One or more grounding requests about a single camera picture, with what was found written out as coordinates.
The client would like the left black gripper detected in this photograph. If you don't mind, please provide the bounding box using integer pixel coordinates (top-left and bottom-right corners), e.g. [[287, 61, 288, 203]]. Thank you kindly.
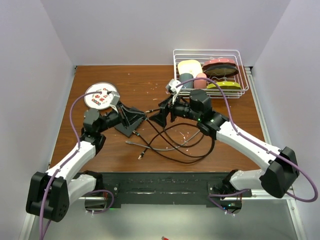
[[97, 100, 144, 133]]

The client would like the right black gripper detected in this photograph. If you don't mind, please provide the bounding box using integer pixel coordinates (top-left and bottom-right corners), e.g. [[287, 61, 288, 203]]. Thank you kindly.
[[149, 93, 201, 128]]

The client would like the black network switch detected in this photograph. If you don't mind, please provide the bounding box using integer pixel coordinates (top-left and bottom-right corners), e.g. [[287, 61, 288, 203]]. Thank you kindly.
[[114, 117, 146, 138]]

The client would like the black ethernet cable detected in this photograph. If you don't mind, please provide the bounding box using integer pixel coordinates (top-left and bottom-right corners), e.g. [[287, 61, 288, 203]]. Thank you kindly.
[[132, 108, 216, 165]]

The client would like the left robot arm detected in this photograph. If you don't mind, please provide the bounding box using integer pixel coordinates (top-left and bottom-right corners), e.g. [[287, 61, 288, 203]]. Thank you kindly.
[[25, 102, 146, 222]]

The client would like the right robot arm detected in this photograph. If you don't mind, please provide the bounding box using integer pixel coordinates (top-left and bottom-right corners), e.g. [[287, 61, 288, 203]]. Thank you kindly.
[[149, 89, 300, 199]]

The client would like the round white patterned plate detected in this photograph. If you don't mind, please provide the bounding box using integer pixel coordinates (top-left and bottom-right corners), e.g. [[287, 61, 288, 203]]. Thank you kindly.
[[84, 82, 118, 110]]

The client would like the dark grey cup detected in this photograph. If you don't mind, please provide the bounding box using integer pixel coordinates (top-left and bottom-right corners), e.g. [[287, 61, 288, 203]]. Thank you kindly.
[[179, 72, 194, 89]]

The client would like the pink cup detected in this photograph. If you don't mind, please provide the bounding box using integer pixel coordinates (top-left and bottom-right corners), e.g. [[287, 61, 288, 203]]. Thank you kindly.
[[193, 72, 207, 89]]

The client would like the cream yellow plate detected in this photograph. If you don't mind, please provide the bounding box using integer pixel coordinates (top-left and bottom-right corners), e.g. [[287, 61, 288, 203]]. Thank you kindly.
[[177, 59, 203, 77]]

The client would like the black brown bowl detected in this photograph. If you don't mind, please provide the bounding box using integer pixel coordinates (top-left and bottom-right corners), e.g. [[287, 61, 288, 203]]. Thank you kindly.
[[204, 64, 239, 78]]

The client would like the olive green bowl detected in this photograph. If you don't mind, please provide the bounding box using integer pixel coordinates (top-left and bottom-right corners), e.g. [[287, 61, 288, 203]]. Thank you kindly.
[[206, 81, 242, 90]]

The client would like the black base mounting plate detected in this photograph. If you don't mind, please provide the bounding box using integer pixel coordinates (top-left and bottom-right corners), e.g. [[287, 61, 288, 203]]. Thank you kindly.
[[83, 172, 252, 214]]

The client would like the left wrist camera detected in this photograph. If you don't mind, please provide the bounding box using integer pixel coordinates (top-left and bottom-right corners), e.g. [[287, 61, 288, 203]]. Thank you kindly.
[[108, 91, 120, 113]]

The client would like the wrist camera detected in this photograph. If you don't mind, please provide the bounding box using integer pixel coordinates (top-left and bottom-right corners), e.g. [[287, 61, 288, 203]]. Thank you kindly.
[[108, 91, 120, 113], [165, 78, 182, 103]]

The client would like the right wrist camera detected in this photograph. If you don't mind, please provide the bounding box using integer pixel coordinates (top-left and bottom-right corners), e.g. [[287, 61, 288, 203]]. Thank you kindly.
[[165, 78, 182, 103]]

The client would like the white wire dish rack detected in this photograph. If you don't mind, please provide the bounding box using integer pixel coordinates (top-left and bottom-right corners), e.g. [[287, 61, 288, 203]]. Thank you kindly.
[[172, 49, 250, 99]]

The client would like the aluminium frame rail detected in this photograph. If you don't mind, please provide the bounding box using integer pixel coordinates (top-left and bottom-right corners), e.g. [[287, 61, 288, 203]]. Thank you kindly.
[[17, 65, 308, 240]]

